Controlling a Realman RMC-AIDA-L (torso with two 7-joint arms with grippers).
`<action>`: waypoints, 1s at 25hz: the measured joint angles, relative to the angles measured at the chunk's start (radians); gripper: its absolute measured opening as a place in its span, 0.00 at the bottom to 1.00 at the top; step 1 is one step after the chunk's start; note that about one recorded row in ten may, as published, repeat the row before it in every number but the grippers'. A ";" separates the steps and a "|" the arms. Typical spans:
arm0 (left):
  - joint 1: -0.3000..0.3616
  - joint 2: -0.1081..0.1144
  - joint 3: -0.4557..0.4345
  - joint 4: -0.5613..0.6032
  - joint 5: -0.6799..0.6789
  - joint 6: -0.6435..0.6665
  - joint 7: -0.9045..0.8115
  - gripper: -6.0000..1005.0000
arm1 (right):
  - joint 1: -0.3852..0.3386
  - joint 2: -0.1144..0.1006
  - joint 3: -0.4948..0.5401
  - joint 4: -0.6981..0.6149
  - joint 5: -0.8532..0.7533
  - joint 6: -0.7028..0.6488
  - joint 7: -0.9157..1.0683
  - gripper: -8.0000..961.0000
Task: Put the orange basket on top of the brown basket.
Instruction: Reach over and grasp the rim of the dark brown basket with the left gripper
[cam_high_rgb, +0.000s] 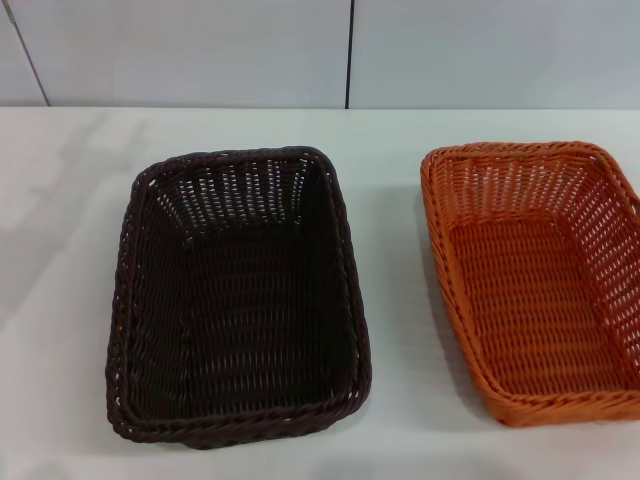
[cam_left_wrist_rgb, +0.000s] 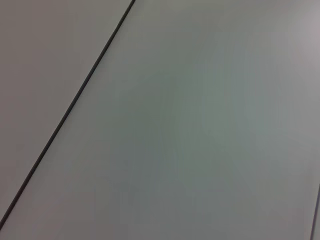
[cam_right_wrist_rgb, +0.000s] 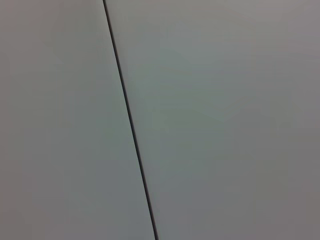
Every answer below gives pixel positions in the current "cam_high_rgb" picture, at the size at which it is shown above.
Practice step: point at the dark brown woven basket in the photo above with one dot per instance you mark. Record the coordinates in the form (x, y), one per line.
(240, 300)

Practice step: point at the orange woven basket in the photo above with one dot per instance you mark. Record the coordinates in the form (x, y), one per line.
(525, 300)

